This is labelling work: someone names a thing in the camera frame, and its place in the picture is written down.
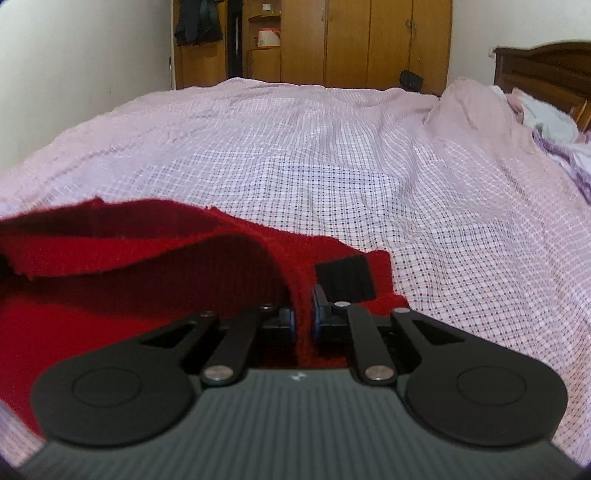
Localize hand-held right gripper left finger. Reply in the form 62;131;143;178
139;302;297;387

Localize pale blue cloth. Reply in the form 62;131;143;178
509;89;579;142

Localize pink checked bed sheet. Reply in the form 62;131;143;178
0;76;591;468

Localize dark hanging jacket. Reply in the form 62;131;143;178
174;0;225;47

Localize red knit cardigan black bow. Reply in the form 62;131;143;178
0;197;410;439

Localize dark wooden headboard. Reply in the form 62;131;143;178
493;42;591;133

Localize black bag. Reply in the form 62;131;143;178
399;70;425;92

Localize wooden wardrobe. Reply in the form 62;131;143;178
171;0;454;96

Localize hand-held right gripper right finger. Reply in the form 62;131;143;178
310;285;468;387

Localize pink blanket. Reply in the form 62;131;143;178
424;78;537;140

